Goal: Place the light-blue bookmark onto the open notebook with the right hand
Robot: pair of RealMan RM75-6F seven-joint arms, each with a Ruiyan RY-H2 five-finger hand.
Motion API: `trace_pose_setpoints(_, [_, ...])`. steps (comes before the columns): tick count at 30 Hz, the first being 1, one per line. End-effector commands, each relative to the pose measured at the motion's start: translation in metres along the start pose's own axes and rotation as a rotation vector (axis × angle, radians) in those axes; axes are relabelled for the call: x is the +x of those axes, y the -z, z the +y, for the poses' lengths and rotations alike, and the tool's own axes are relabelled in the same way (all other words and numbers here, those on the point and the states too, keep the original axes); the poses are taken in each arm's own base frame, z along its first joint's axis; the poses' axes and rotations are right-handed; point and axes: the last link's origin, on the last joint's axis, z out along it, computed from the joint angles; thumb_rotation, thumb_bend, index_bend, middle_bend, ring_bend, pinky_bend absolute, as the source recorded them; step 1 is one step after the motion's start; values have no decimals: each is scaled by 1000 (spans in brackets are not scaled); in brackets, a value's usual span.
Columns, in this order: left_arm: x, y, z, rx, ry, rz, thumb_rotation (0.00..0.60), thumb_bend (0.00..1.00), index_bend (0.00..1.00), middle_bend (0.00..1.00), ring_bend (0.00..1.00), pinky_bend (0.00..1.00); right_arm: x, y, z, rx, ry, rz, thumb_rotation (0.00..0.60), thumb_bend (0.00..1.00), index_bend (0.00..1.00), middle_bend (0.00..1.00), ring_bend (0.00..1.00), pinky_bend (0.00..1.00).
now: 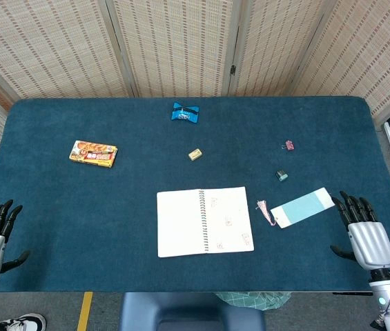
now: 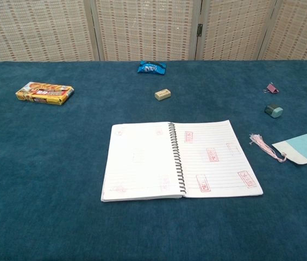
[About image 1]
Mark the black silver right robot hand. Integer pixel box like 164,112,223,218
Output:
330,190,390,275

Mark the light blue bookmark pink tassel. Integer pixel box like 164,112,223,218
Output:
256,187,336,230

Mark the open white spiral notebook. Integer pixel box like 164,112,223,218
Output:
156,186,255,259

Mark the black white sneaker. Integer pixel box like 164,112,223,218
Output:
0,312,47,331

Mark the dark blue felt table mat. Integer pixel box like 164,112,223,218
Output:
0,96,390,294

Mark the yellow floor tape strip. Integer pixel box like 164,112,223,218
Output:
77,291,94,331

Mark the green checked cloth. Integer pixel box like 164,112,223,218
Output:
215,292,292,311

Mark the yellow orange food box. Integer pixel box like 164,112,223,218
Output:
68,139,119,169

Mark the blue snack packet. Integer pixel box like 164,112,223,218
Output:
170,102,200,124

